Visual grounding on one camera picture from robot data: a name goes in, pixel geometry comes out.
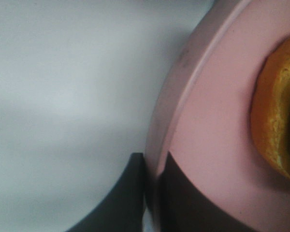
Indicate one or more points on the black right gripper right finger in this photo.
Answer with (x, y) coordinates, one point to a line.
(183, 208)

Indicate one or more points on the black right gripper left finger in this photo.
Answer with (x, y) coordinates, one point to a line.
(122, 209)

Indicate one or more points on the pink round plate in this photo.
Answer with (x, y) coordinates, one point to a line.
(203, 110)

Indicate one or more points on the toy burger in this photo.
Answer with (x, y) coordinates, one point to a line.
(270, 110)

